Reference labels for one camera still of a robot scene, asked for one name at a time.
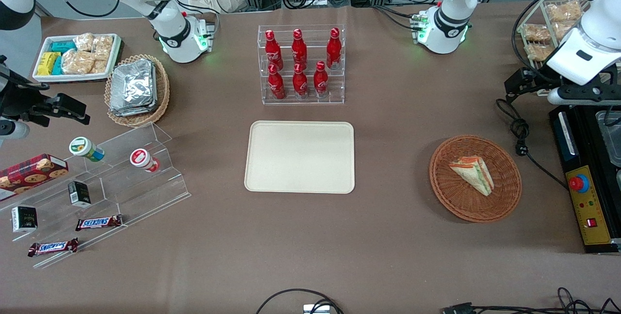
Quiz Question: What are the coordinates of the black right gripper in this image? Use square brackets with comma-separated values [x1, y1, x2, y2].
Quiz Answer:
[0, 56, 91, 128]

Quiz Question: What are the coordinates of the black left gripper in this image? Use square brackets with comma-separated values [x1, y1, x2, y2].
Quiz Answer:
[504, 67, 554, 104]

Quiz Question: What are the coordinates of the triangle sandwich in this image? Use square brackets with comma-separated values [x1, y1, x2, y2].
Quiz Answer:
[448, 156, 495, 197]

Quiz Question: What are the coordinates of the arm base connector block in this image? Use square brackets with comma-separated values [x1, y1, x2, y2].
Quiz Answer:
[409, 12, 428, 44]
[196, 18, 217, 53]

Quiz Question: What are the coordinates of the white rectangular snack tray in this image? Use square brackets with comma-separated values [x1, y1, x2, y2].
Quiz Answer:
[33, 33, 122, 83]

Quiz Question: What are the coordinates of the oval tan wicker basket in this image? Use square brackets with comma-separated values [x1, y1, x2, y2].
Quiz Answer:
[104, 54, 170, 127]

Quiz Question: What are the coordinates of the round brown wicker basket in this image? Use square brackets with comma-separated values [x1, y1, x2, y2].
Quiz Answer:
[429, 134, 523, 223]

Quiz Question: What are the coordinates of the beige plastic tray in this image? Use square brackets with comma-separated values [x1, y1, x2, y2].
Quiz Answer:
[244, 120, 356, 194]

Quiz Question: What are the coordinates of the green lid yogurt cup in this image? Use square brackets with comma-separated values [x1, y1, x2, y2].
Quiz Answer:
[69, 137, 105, 163]

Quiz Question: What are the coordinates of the yellow snack pack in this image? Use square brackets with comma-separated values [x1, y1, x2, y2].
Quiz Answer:
[37, 52, 61, 76]

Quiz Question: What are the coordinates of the red tartan cookie box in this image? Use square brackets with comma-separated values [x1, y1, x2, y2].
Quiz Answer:
[0, 154, 69, 202]

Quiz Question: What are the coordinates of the small black carton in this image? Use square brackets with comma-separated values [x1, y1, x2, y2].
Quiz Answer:
[11, 206, 38, 233]
[68, 181, 92, 208]

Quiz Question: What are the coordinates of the red lid yogurt cup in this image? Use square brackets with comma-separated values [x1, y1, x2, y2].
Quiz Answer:
[130, 149, 161, 173]

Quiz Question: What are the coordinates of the clear acrylic step display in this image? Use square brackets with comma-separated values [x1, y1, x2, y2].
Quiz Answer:
[0, 122, 191, 269]

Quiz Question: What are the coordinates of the clear plastic food container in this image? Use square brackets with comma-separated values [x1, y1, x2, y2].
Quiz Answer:
[596, 109, 621, 168]

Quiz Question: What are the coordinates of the snickers chocolate bar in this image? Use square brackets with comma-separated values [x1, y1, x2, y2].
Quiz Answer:
[28, 238, 79, 257]
[75, 215, 124, 232]

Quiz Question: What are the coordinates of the black appliance with yellow panel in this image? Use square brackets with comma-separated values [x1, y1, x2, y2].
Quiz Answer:
[549, 104, 621, 254]

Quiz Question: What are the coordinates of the clear acrylic bottle rack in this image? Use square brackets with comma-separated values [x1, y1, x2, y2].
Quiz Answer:
[258, 25, 346, 106]

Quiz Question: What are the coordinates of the red cola bottle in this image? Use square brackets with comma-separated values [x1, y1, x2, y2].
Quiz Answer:
[264, 30, 284, 70]
[326, 28, 343, 70]
[313, 61, 329, 98]
[267, 64, 286, 100]
[292, 29, 308, 68]
[292, 63, 309, 99]

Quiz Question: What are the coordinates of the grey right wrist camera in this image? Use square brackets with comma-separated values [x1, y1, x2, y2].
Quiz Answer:
[0, 119, 31, 141]

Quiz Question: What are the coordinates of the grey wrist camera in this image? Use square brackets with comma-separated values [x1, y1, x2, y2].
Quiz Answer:
[547, 85, 621, 106]
[0, 119, 31, 141]

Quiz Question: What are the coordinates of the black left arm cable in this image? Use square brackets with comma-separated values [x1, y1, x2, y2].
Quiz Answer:
[511, 0, 574, 86]

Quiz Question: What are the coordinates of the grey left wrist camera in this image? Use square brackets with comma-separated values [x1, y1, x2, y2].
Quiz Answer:
[547, 85, 621, 106]

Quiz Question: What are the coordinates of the white wire rack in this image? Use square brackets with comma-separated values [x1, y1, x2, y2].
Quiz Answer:
[517, 0, 590, 70]

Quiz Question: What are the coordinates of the black cable with connector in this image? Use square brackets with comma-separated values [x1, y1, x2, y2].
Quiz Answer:
[441, 287, 621, 314]

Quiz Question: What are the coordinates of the black looped table cable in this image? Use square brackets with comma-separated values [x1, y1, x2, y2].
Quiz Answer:
[256, 288, 343, 314]

